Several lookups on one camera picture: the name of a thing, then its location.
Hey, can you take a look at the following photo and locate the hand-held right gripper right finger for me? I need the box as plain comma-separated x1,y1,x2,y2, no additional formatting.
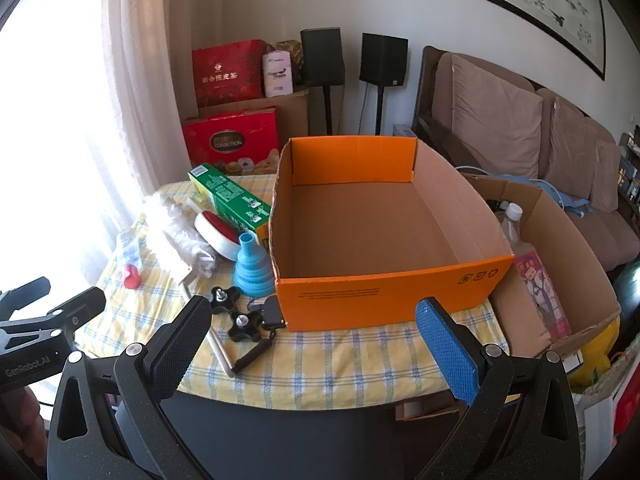
415,296,586,480

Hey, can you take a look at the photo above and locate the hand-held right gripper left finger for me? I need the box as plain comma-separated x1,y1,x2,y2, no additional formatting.
47,295,213,480

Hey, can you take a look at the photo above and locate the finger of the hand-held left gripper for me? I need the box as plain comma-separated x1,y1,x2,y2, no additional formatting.
0,280,52,313
30,287,107,348

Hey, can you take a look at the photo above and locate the clear bottle with pink cap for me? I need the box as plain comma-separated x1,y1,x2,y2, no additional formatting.
116,230,146,291

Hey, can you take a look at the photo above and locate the black star knob screw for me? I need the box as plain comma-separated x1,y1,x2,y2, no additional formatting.
227,311,263,343
210,286,242,315

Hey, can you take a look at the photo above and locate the white feather duster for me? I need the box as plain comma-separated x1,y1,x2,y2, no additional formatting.
140,192,223,286

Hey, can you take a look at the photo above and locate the blue collapsible funnel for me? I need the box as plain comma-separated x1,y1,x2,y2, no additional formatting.
233,232,277,298

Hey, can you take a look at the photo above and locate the orange cardboard box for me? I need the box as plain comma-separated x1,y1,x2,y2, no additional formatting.
269,135,516,333

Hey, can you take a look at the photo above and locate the red and white lint brush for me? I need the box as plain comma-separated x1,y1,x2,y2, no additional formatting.
194,211,242,261

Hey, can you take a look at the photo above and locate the green printed carton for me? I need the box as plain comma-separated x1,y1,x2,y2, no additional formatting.
187,162,273,246

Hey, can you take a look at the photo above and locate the person's left hand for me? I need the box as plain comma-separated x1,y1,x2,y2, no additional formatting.
0,385,48,461

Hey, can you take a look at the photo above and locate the small brown cardboard box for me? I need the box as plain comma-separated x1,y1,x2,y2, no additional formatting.
395,392,521,421

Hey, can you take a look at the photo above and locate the pink printed packet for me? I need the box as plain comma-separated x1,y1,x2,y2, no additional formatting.
512,252,573,338

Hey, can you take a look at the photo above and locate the yellow blue checkered tablecloth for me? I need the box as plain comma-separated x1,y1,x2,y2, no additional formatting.
82,172,508,413

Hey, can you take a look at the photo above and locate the clear bottle with white cap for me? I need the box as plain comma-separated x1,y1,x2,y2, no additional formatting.
495,201,536,261

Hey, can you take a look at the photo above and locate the yellow bag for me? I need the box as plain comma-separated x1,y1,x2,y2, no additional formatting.
567,315,623,393

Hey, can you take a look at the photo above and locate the white shopping bag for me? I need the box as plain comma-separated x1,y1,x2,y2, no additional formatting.
575,355,640,480

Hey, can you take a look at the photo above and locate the brown sofa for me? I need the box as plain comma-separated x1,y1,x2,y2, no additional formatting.
412,45,640,273

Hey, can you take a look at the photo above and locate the light blue cloth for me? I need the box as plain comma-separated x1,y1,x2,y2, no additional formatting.
490,172,593,218

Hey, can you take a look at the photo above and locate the red chocolate gift bag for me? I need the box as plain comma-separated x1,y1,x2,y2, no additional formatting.
181,106,281,176

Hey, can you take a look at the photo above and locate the small brown sofa cushion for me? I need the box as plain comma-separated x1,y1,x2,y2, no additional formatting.
590,139,623,213

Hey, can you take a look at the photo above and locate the large brown sofa cushion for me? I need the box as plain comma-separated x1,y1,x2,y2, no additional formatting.
450,54,545,181

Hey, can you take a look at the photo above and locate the medium brown sofa cushion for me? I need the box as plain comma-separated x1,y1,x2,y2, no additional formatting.
547,96,618,196

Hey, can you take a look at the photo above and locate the white sheer curtain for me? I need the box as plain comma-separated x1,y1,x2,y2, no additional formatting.
100,0,236,201

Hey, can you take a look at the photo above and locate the dark wooden shelf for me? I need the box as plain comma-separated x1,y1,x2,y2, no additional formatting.
617,130,640,201

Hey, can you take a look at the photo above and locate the red gold gift bag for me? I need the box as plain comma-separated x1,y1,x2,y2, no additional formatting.
191,39,268,108

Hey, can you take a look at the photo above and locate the black speaker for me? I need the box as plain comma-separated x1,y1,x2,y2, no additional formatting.
360,33,409,86
300,28,346,88

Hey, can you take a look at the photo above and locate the gold patterned package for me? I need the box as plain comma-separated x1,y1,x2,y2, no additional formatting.
275,39,304,86

